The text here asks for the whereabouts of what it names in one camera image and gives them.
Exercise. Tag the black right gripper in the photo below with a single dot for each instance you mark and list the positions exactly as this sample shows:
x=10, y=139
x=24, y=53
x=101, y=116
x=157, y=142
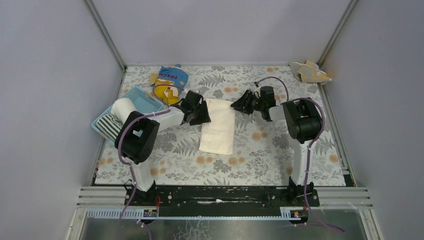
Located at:
x=250, y=102

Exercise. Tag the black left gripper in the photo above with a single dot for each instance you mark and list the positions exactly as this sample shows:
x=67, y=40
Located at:
x=196, y=110

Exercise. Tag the cream terry towel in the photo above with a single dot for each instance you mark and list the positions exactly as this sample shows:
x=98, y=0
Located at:
x=217, y=136

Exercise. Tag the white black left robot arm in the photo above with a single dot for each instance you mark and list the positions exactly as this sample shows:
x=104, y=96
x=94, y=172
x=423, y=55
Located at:
x=136, y=139

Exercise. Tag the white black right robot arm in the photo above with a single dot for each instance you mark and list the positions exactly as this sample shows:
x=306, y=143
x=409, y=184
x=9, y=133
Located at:
x=304, y=120

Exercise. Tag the blue yellow printed towel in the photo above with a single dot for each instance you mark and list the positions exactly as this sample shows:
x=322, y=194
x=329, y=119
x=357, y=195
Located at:
x=168, y=83

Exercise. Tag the light blue plastic basket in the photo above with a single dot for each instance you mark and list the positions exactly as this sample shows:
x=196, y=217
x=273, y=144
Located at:
x=144, y=103

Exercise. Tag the grey yellow patterned towel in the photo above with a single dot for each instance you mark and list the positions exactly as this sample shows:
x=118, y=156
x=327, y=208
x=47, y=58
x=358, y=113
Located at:
x=308, y=72

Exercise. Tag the black white striped rolled towel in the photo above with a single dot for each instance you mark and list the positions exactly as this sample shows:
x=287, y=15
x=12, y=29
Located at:
x=110, y=126

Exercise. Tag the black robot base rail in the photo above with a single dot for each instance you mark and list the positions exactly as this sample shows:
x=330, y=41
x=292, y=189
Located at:
x=218, y=200

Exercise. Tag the white slotted cable duct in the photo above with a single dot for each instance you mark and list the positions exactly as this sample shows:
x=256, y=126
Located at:
x=153, y=214

